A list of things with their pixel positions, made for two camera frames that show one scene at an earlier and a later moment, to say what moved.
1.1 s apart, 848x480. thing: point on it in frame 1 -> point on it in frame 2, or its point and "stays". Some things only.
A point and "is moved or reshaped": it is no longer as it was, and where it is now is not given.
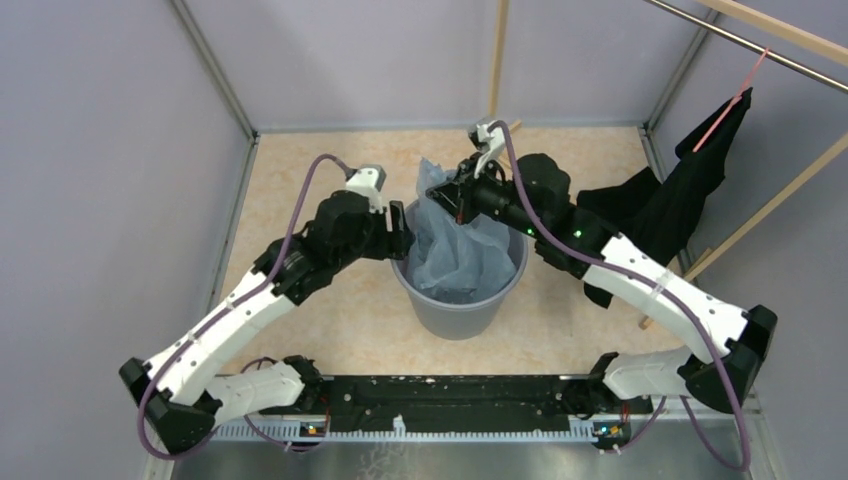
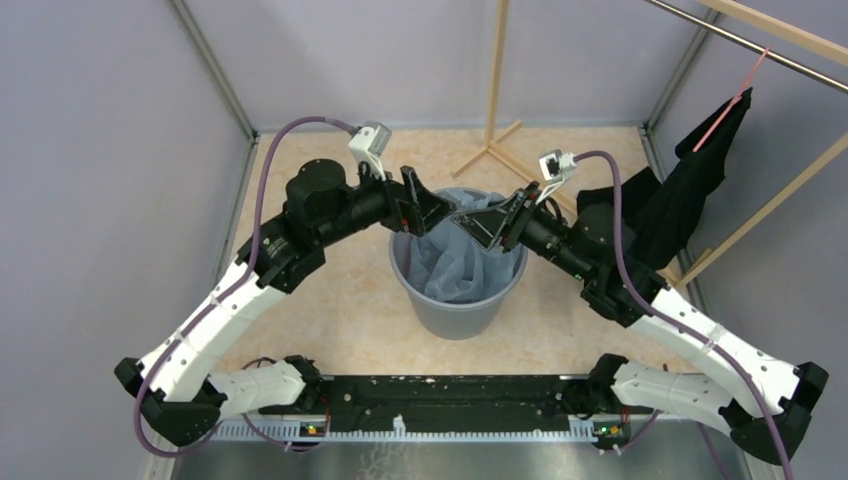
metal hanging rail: (776, 56) stays
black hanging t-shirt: (659, 216) stays
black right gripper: (457, 198) -> (507, 220)
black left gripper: (393, 244) -> (402, 212)
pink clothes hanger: (732, 105) stays
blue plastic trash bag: (470, 261) is moved or reshaped
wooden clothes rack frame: (820, 44) stays
